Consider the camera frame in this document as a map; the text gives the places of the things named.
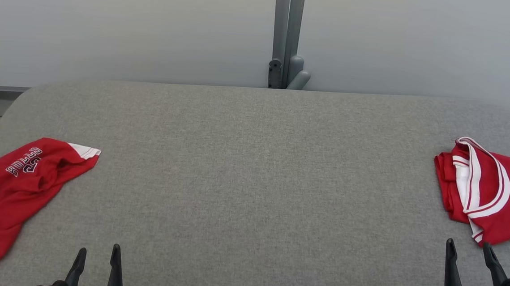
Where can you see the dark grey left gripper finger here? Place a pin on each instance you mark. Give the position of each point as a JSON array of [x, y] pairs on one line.
[[115, 277], [76, 274]]

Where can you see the black hinge bracket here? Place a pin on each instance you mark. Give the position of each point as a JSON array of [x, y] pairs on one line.
[[274, 75]]

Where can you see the grey metal partition post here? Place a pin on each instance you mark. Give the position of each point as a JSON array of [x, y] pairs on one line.
[[289, 20]]

